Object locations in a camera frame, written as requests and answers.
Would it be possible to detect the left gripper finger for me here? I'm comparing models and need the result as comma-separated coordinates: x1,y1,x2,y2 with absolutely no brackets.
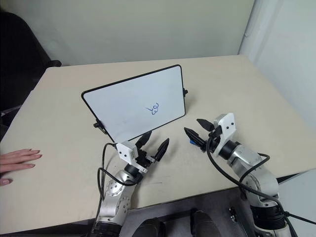
154,138,170,162
135,130,153,150

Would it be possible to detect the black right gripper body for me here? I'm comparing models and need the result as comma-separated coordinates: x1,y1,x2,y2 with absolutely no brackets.
199,124,223,153

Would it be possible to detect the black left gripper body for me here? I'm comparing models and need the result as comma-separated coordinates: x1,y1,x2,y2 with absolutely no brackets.
134,148,157,172

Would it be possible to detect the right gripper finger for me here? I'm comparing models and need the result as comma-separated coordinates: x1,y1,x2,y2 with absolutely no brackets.
184,127,206,147
196,118,215,132

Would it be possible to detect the person's bare hand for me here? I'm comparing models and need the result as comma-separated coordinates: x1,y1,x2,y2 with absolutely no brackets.
0,148,43,186

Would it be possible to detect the dark rounded shape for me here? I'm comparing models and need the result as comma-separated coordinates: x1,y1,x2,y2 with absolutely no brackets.
136,217,165,237

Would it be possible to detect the black office chair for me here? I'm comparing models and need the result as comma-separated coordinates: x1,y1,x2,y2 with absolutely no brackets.
0,11,62,119

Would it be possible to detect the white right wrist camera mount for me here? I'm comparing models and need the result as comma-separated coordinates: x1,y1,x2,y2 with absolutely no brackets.
213,113,236,158

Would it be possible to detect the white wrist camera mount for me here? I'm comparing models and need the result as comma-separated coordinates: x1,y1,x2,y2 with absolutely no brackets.
213,113,236,158
116,141,139,165

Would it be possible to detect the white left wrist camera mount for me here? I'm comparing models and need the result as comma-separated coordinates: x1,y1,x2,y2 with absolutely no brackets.
116,141,139,165

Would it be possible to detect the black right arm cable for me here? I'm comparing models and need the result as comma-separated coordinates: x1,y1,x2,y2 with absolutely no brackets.
206,136,316,237

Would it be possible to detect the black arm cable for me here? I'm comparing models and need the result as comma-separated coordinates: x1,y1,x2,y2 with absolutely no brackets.
206,136,316,237
97,142,138,237

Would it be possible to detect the white board with black frame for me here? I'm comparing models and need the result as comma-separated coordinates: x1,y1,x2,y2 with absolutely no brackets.
81,64,189,144

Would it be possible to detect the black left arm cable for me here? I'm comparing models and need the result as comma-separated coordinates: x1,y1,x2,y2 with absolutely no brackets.
97,142,138,237

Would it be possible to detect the small black bracket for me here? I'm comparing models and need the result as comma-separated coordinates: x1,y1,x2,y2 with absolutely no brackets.
228,205,238,223

